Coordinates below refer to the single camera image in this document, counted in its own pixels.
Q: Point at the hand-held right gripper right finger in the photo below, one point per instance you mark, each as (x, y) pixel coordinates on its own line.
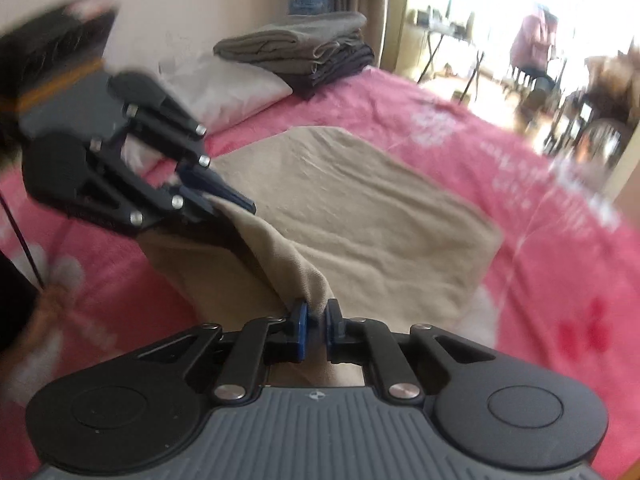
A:
(334, 332)

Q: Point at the black chair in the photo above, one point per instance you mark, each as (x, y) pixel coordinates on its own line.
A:
(540, 82)

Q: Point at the white pillow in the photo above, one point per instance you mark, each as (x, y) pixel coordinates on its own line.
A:
(230, 90)

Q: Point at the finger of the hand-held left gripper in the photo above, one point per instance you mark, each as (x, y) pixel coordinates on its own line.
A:
(225, 200)
(200, 177)

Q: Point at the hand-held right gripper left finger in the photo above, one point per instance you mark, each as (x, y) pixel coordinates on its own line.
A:
(300, 330)

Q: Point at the beige pants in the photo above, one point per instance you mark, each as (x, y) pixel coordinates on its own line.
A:
(350, 220)

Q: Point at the folding table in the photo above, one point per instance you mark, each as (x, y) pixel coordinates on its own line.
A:
(440, 30)

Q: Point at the pink floral blanket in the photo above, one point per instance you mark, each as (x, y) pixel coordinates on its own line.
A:
(550, 285)

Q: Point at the dark grey garment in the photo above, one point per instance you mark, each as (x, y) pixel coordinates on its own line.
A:
(340, 70)

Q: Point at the wheelchair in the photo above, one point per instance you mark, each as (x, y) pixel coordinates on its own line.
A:
(600, 135)

